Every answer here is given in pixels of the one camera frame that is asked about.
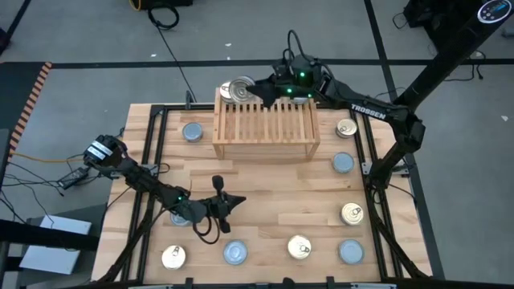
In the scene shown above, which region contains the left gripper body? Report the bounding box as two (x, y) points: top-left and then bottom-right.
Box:
(202, 175), (233, 234)

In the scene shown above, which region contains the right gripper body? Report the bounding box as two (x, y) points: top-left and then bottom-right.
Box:
(276, 55), (324, 100)

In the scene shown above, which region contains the blue label salmon can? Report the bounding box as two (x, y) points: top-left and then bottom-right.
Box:
(219, 82), (234, 104)
(228, 75), (257, 104)
(287, 234), (312, 260)
(161, 244), (188, 271)
(335, 117), (359, 140)
(340, 201), (365, 226)

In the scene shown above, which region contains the wooden slatted shelf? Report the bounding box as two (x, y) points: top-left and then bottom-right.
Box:
(211, 86), (321, 161)

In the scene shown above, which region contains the black tower fan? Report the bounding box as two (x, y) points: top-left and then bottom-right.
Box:
(390, 0), (514, 128)

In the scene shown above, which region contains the black power adapter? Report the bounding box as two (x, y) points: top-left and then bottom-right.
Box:
(57, 166), (90, 189)

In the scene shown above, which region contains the white flat board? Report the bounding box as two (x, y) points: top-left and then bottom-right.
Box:
(18, 214), (93, 276)

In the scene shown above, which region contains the black metal beam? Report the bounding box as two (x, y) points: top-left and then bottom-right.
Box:
(0, 218), (101, 252)

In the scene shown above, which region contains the black orange striped mat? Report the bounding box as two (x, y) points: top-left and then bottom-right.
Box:
(0, 61), (54, 161)

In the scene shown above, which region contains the black metal table frame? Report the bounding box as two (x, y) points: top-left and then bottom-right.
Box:
(96, 102), (433, 284)

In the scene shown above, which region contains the coiled black floor cable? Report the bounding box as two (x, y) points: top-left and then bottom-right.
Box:
(146, 2), (198, 104)

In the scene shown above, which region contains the black equipment with cables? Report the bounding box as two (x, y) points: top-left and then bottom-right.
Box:
(402, 0), (479, 49)

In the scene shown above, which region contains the yellow floor cable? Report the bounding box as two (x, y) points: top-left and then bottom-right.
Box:
(10, 151), (88, 165)

